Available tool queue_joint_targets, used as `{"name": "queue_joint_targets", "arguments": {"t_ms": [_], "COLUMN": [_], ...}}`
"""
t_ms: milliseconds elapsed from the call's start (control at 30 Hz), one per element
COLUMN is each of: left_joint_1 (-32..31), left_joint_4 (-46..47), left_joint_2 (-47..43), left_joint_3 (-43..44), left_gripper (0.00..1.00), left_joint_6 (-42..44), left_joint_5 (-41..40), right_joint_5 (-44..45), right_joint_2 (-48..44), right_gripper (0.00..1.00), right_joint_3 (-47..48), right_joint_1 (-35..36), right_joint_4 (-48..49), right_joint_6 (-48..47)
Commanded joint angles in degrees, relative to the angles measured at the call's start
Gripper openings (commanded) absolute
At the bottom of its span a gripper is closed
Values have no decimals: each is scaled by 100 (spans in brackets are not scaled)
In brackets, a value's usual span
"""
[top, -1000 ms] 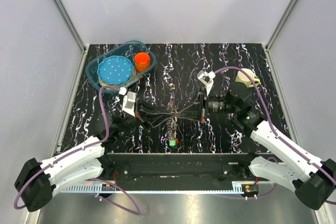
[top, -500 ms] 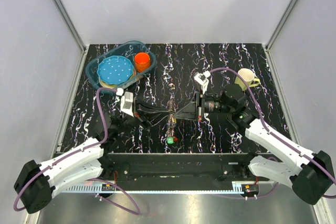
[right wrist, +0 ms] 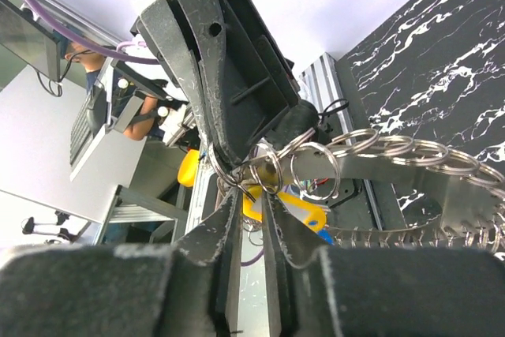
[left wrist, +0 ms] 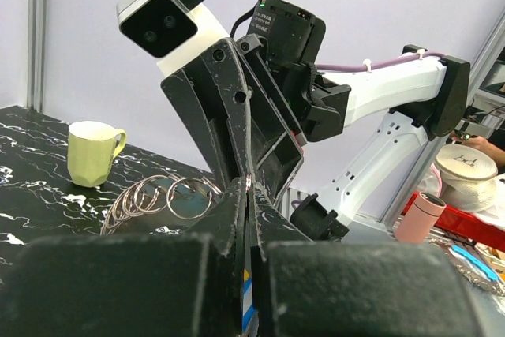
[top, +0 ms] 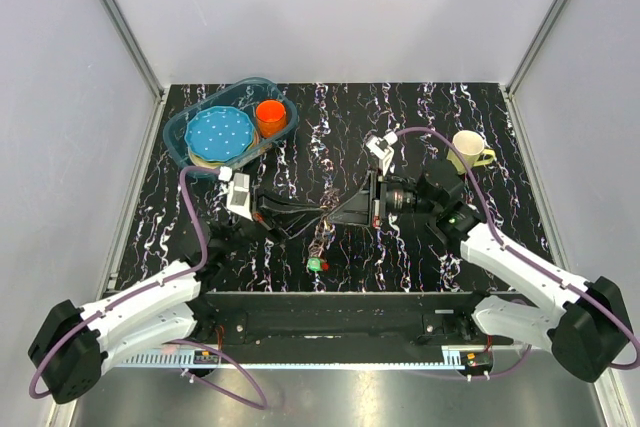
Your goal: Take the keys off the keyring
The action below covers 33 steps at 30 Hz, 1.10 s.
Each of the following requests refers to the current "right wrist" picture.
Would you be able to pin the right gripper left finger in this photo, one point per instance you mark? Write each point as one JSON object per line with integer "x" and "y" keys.
{"x": 187, "y": 288}

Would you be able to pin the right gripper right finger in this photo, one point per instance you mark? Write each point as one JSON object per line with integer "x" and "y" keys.
{"x": 317, "y": 289}

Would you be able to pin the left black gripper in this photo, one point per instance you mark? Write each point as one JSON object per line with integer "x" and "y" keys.
{"x": 223, "y": 57}

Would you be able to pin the blue key tag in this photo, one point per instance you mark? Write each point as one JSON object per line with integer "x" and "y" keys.
{"x": 324, "y": 234}

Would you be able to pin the yellow key tag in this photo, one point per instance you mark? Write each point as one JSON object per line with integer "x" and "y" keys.
{"x": 312, "y": 215}

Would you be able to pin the person in background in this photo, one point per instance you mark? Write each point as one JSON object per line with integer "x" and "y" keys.
{"x": 93, "y": 63}

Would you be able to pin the black computer monitor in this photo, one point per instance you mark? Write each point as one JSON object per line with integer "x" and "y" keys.
{"x": 30, "y": 41}

